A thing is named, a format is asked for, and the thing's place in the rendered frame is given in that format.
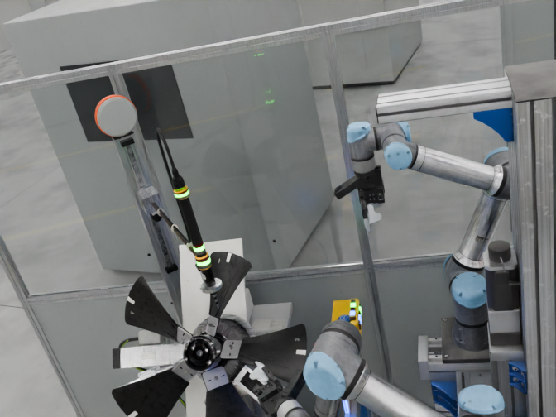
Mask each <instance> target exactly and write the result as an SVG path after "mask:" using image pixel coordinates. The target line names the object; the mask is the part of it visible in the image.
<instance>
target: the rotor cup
mask: <svg viewBox="0 0 556 417"><path fill-rule="evenodd" d="M204 335H208V336H204ZM225 341H227V338H226V337H225V336H224V335H223V334H221V333H219V332H217V334H216V337H214V336H212V335H210V334H208V333H206V332H204V333H201V334H200V335H196V336H193V337H192V338H190V339H189V340H188V341H187V343H186V344H185V346H184V350H183V357H184V360H185V363H186V365H187V366H188V367H189V368H191V369H193V370H195V371H204V372H206V371H205V370H207V371H210V370H212V369H214V368H217V367H221V366H223V367H225V366H226V365H227V364H228V362H229V361H220V360H221V357H220V355H221V352H222V350H223V345H224V342H225ZM198 350H201V351H202V352H203V354H202V356H200V357H199V356H198V355H197V351H198ZM217 351H220V352H217ZM208 369H210V370H208Z"/></svg>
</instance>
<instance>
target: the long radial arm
mask: <svg viewBox="0 0 556 417"><path fill-rule="evenodd" d="M183 350H184V345H183V344H181V343H176V344H165V345H154V346H143V347H122V348H120V359H121V368H133V367H156V366H160V365H162V366H168V365H173V364H176V363H178V362H180V361H181V360H182V359H183V358H184V357H183Z"/></svg>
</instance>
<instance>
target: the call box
mask: <svg viewBox="0 0 556 417"><path fill-rule="evenodd" d="M350 308H351V300H335V301H334V302H333V313H332V322H333V321H335V320H339V317H340V315H344V314H346V315H348V316H349V318H350V320H349V321H348V322H350V323H352V324H354V325H355V326H356V327H357V329H358V330H359V332H360V334H361V336H362V328H361V330H360V329H359V325H358V320H359V318H358V317H359V299H356V306H355V314H354V315H350V311H351V310H350ZM353 316H356V320H353V321H351V317H353Z"/></svg>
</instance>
